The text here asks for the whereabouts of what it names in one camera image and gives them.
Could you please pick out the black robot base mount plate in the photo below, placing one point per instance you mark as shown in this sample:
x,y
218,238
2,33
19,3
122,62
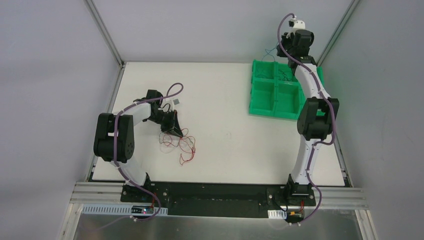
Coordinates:
x,y
216,199

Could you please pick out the small right controller board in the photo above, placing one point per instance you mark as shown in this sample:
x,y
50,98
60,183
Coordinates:
x,y
294,217

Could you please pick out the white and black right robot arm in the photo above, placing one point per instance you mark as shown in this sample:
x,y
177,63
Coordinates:
x,y
316,120

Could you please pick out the small left controller board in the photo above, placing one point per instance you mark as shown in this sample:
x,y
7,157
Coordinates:
x,y
142,210

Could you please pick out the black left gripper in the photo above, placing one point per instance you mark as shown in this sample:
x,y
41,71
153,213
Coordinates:
x,y
168,122

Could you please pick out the aluminium frame rail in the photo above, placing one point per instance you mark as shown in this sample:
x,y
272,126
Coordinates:
x,y
333,198

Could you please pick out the green plastic compartment bin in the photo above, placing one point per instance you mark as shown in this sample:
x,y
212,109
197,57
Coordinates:
x,y
275,92

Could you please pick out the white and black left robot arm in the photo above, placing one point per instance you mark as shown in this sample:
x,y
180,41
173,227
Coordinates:
x,y
114,140

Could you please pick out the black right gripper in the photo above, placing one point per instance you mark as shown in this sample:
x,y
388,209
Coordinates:
x,y
286,41

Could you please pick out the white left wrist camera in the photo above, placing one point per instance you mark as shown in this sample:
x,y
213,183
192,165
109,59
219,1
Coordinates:
x,y
173,101

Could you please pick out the small controller board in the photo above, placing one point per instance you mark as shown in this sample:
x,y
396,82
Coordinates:
x,y
142,210
294,217

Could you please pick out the white slotted cable duct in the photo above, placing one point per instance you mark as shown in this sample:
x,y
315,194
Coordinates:
x,y
118,210

